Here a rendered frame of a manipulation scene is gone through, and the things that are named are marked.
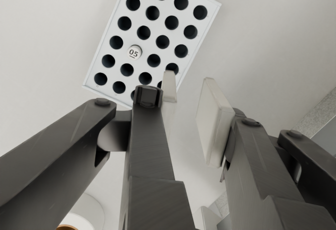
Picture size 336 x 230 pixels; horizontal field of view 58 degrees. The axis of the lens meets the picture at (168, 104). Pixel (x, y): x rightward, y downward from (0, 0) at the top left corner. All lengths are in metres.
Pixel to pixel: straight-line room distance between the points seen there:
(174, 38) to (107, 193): 0.21
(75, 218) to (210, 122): 0.24
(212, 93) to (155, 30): 0.13
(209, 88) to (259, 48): 0.16
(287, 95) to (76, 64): 0.23
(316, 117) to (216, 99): 1.12
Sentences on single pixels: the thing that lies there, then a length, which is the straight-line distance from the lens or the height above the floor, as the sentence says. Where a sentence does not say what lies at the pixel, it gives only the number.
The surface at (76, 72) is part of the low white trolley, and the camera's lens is 0.34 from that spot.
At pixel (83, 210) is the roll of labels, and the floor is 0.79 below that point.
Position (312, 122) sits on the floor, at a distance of 1.27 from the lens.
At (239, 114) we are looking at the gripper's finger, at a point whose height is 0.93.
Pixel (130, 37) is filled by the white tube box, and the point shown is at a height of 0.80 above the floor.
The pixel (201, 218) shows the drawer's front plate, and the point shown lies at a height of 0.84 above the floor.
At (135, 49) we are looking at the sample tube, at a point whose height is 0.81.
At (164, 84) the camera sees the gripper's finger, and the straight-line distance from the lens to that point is 0.16.
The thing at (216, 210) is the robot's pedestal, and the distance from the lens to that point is 1.34.
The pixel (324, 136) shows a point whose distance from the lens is 0.28.
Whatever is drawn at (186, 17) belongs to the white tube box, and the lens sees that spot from 0.28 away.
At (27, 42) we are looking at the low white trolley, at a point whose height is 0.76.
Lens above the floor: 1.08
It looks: 73 degrees down
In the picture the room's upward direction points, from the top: 178 degrees counter-clockwise
